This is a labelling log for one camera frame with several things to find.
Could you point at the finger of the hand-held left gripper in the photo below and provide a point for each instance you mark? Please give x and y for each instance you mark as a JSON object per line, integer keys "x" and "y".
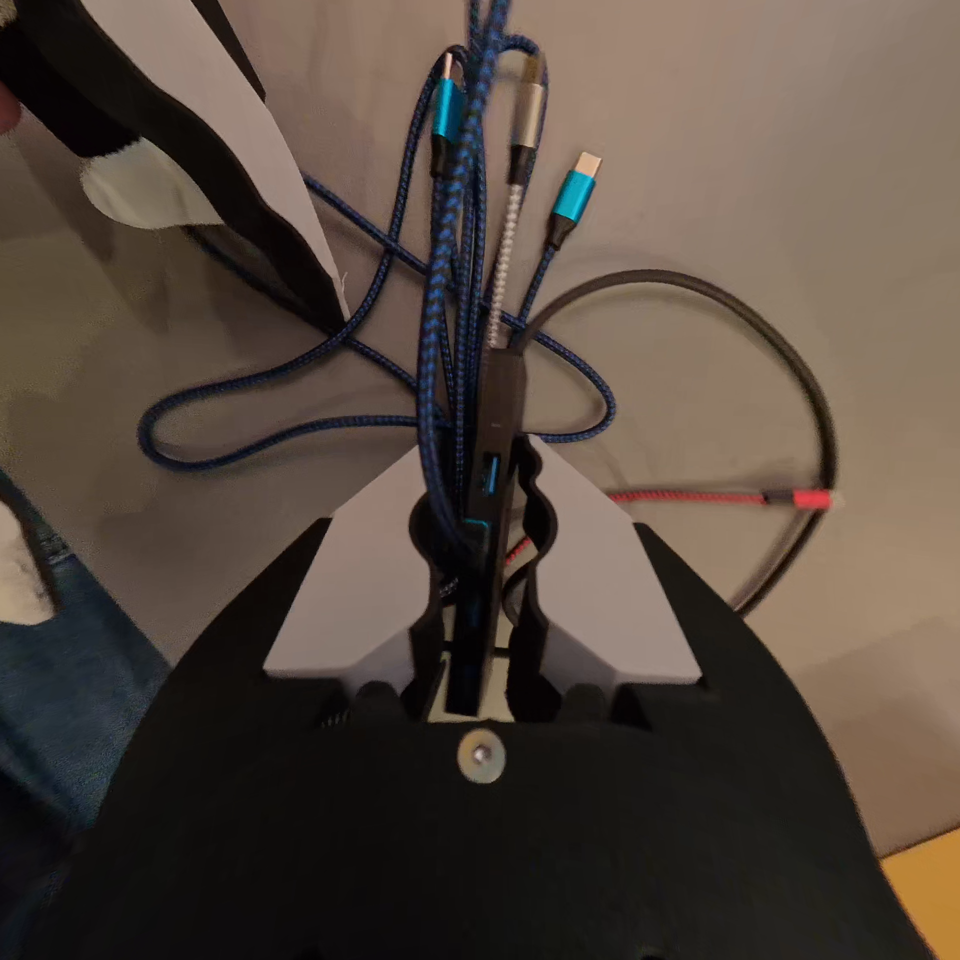
{"x": 255, "y": 135}
{"x": 150, "y": 188}

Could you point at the person's legs in jeans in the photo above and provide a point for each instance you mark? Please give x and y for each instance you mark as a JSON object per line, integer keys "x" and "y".
{"x": 68, "y": 705}

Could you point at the yellow plastic bin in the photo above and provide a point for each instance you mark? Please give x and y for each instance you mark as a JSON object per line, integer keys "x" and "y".
{"x": 930, "y": 900}

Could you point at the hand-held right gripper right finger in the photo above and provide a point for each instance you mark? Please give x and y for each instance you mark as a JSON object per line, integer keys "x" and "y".
{"x": 615, "y": 600}

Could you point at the black usb hub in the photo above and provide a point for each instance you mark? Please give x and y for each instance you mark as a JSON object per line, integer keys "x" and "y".
{"x": 503, "y": 405}

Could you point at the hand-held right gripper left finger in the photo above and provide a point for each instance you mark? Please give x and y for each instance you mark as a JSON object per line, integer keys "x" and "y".
{"x": 338, "y": 600}

